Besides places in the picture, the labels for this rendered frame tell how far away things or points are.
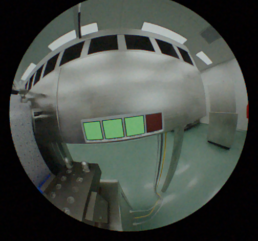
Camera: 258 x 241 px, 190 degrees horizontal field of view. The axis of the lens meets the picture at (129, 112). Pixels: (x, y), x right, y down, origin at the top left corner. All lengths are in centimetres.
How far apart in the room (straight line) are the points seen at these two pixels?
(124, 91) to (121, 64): 9
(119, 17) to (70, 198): 184
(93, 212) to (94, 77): 37
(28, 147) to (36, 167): 7
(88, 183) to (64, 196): 10
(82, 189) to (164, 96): 39
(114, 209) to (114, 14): 193
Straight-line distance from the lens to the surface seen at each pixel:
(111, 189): 39
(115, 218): 35
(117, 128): 20
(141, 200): 129
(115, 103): 20
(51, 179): 33
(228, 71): 426
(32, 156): 35
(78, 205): 25
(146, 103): 21
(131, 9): 161
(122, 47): 31
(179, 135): 58
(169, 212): 128
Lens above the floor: 124
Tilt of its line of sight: 3 degrees down
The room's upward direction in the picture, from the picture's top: 7 degrees counter-clockwise
